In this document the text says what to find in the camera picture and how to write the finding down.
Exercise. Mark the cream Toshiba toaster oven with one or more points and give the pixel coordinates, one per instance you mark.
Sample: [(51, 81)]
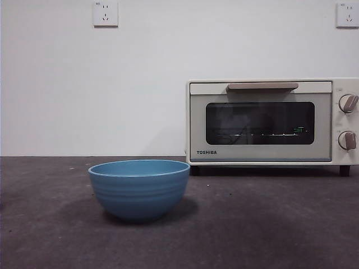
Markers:
[(346, 123)]

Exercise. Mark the black oven foot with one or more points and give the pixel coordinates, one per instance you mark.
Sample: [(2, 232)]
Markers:
[(344, 171), (195, 171)]

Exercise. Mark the blue ribbed bowl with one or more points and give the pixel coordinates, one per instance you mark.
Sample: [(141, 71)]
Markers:
[(140, 196)]

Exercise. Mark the white wall socket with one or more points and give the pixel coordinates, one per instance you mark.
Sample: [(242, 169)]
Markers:
[(105, 14), (347, 15)]

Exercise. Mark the cream oven knob, upright pointer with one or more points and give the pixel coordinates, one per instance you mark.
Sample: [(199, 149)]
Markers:
[(347, 139)]

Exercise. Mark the cream oven knob, slanted pointer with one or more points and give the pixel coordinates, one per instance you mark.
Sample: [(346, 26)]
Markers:
[(347, 103)]

